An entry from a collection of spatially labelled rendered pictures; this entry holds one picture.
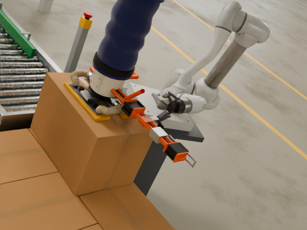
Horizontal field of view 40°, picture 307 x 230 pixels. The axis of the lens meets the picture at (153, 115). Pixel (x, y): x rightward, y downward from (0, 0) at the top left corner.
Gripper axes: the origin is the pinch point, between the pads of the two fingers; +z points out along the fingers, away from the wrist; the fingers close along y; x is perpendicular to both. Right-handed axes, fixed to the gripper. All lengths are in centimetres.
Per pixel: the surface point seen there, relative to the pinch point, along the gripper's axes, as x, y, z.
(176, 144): -31.4, -2.7, 13.3
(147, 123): -12.4, -1.2, 15.8
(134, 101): 5.0, -1.9, 11.3
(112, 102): 14.7, 5.6, 16.0
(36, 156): 31, 53, 40
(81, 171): -1, 37, 34
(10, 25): 176, 45, -5
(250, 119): 89, 108, -302
